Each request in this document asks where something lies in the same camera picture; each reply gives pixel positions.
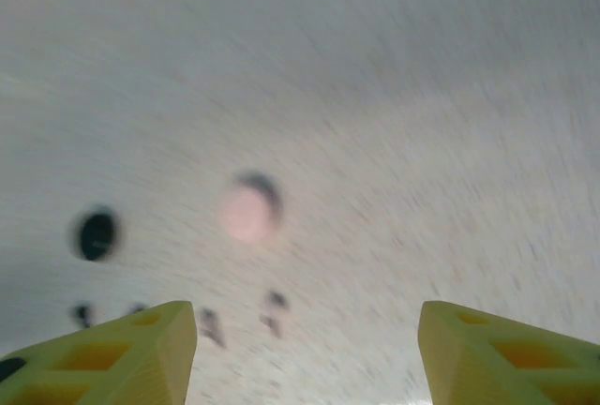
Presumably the pink earbud charging case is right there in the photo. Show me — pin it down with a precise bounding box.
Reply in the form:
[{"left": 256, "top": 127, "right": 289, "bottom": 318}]
[{"left": 220, "top": 184, "right": 280, "bottom": 243}]

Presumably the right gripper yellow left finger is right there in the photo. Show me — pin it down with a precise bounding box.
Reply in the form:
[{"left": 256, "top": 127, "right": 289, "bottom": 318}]
[{"left": 0, "top": 300, "right": 197, "bottom": 405}]

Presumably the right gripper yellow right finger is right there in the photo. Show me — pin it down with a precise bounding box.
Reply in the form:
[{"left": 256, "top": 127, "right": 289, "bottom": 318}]
[{"left": 418, "top": 300, "right": 600, "bottom": 405}]

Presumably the black earbud charging case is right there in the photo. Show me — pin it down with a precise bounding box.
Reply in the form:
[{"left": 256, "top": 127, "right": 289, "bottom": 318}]
[{"left": 69, "top": 205, "right": 126, "bottom": 263}]

